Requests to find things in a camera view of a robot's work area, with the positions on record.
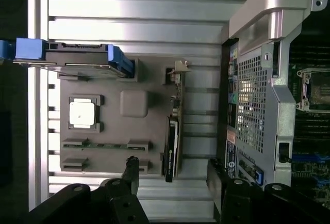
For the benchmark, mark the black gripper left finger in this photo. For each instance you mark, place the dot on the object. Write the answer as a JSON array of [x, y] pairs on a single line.
[[123, 198]]

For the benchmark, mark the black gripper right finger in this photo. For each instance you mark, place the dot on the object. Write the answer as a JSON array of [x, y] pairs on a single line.
[[232, 203]]

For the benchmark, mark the blue card retention latch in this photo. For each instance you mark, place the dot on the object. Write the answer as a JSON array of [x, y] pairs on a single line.
[[259, 176]]

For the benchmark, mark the green RAM stick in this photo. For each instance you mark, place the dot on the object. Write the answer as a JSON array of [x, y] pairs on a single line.
[[105, 145]]

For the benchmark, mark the grey plastic parts rack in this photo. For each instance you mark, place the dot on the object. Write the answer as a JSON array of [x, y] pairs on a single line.
[[113, 131]]

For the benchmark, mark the silver CPU chip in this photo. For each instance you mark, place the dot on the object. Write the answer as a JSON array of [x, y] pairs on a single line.
[[82, 114]]

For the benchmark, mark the blue expansion slot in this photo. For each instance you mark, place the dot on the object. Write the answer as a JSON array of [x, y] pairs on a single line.
[[322, 160]]

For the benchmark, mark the green motherboard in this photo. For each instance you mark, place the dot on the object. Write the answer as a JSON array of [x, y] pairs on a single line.
[[309, 136]]

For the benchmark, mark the open black PC case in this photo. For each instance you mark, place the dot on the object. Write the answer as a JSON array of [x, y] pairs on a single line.
[[260, 100]]

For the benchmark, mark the CPU socket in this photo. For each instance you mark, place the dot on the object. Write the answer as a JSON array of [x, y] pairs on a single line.
[[315, 89]]

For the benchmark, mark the hard disk in blue carrier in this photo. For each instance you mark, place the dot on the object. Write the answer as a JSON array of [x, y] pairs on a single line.
[[77, 53]]

